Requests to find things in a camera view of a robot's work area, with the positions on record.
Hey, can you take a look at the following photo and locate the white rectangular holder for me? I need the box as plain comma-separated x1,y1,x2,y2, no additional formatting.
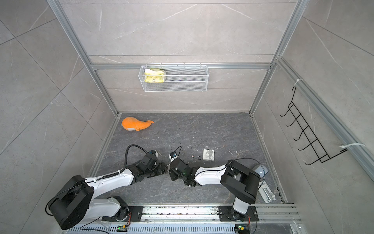
258,181,276,204

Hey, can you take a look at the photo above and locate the orange plush whale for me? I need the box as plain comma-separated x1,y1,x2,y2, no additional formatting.
121,117,154,132

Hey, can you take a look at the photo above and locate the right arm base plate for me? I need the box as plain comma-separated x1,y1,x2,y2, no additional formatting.
216,206,259,222

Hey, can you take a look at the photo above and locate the white zip tie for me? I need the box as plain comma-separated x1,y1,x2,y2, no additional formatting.
339,143,366,149

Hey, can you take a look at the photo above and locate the white wire wall basket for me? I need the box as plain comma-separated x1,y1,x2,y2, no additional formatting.
138,65,209,92

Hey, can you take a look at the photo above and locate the yellow sponge in basket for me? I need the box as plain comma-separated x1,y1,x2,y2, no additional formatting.
144,68,166,83

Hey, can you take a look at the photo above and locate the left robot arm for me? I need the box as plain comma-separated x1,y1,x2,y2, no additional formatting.
45,144,168,230

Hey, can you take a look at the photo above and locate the black wall hook rack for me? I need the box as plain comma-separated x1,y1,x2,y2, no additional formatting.
280,86,348,166

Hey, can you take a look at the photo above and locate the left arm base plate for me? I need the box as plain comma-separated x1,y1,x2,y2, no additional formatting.
101,206,144,222

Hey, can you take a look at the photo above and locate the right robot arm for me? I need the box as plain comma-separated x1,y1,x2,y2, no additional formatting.
169,158,266,221

